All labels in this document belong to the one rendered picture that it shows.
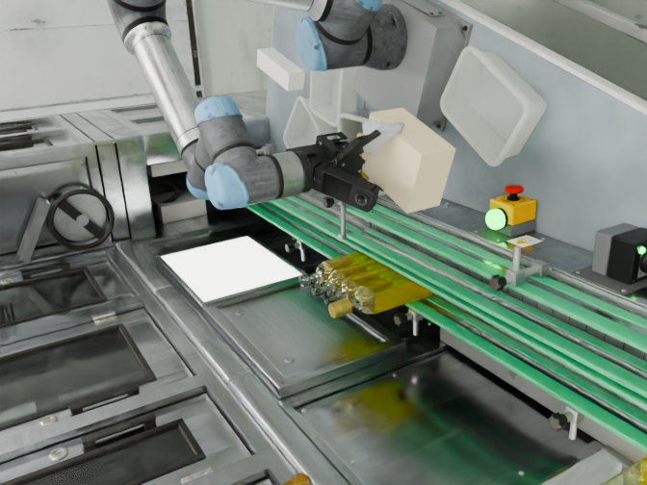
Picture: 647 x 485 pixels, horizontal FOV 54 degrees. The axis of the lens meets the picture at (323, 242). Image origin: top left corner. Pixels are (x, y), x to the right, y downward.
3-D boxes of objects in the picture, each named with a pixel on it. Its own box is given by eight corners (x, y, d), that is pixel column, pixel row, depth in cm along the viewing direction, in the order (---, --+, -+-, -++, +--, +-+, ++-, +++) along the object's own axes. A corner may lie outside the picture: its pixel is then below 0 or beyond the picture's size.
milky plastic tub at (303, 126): (303, 135, 223) (281, 138, 219) (322, 89, 205) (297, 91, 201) (323, 173, 216) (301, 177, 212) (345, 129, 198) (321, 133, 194)
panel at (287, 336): (249, 241, 223) (155, 264, 207) (249, 233, 222) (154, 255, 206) (406, 352, 150) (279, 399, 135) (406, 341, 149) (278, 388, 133)
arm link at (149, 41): (94, 11, 130) (184, 211, 118) (96, -32, 121) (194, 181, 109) (148, 5, 136) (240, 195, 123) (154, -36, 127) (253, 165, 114)
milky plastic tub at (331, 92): (331, 107, 202) (308, 111, 198) (337, 36, 190) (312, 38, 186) (362, 126, 189) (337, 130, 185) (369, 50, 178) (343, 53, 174)
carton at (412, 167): (402, 107, 119) (370, 112, 116) (455, 148, 109) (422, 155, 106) (390, 162, 127) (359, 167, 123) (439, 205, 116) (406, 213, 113)
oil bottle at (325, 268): (382, 263, 170) (313, 283, 160) (382, 243, 167) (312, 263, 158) (395, 270, 165) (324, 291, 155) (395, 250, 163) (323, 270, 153)
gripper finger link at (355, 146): (374, 123, 108) (333, 154, 108) (378, 127, 107) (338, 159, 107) (382, 140, 112) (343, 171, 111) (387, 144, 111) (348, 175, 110)
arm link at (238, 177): (206, 151, 99) (224, 197, 96) (270, 140, 104) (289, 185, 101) (198, 176, 105) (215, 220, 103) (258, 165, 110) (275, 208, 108)
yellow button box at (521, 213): (511, 221, 143) (487, 228, 139) (514, 190, 140) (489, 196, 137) (535, 230, 137) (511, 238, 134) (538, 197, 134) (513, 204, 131)
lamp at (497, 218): (492, 224, 138) (481, 227, 136) (493, 205, 136) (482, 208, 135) (507, 230, 134) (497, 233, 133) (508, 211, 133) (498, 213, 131)
